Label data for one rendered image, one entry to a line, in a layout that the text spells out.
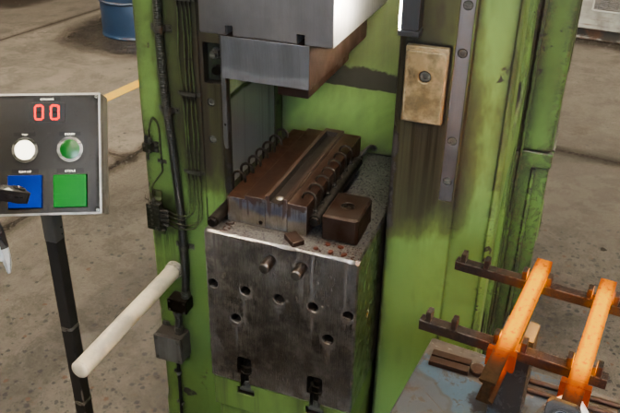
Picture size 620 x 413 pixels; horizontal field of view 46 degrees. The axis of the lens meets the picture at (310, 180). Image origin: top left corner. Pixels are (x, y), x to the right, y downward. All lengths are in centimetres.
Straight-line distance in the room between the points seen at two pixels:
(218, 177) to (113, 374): 107
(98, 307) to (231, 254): 140
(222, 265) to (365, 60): 67
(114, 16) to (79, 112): 458
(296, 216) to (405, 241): 28
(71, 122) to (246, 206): 44
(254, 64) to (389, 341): 83
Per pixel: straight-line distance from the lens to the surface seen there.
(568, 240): 361
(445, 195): 169
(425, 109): 159
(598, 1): 671
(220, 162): 186
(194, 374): 233
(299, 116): 210
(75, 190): 173
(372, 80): 199
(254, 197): 168
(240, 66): 156
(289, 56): 151
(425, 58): 155
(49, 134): 176
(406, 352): 196
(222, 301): 181
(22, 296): 320
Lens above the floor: 181
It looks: 28 degrees down
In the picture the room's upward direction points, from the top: 1 degrees clockwise
